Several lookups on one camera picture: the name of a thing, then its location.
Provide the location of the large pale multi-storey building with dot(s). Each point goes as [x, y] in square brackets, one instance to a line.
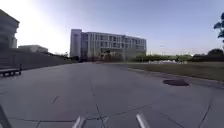
[106, 45]

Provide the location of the grey paved plaza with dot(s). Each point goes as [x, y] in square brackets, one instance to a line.
[100, 86]

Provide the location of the row of trees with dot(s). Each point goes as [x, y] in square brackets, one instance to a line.
[173, 57]

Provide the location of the grey kerb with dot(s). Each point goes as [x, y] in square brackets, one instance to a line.
[173, 76]

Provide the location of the robot's own part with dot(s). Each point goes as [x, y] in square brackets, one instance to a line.
[142, 121]
[79, 122]

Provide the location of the round dark manhole cover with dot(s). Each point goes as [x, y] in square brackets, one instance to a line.
[175, 82]

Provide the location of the grass lawn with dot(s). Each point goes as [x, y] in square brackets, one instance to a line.
[186, 69]

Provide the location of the low flat-roofed building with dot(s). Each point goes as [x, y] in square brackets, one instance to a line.
[33, 48]

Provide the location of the dark bench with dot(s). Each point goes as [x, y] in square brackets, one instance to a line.
[10, 71]

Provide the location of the dark multi-storey building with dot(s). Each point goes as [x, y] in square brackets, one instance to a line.
[6, 31]

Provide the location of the tree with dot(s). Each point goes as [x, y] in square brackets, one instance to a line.
[220, 26]

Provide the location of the long grey sloped wall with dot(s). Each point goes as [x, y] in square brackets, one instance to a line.
[30, 59]

